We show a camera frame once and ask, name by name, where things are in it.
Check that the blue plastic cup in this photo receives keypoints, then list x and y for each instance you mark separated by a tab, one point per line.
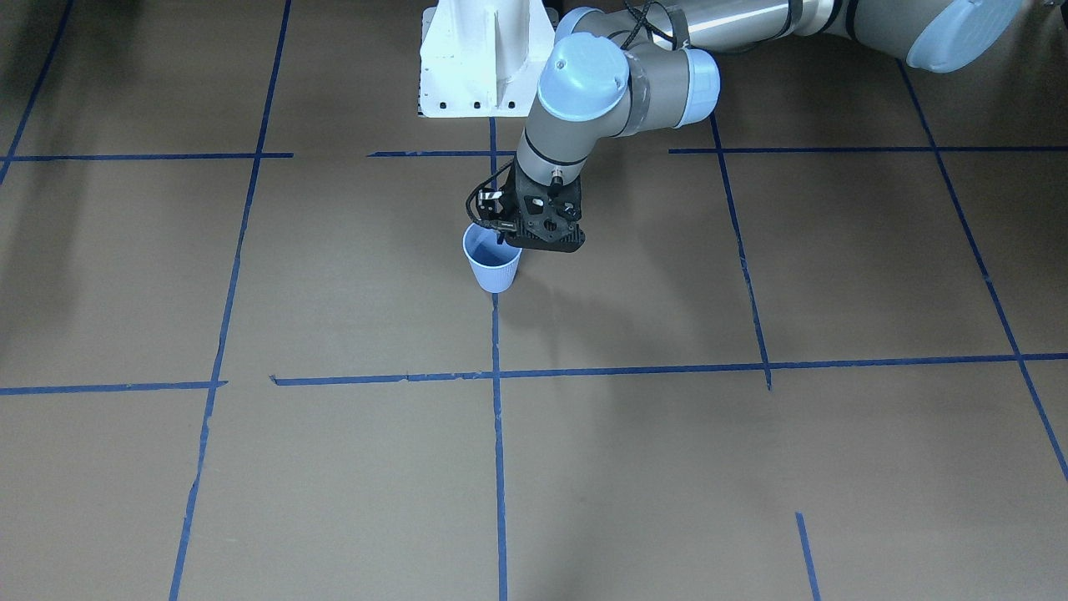
493	263

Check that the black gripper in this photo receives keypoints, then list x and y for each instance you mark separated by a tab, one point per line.
511	203

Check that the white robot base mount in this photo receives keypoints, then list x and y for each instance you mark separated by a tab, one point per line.
482	59

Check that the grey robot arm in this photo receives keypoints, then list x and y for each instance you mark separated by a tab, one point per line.
651	66

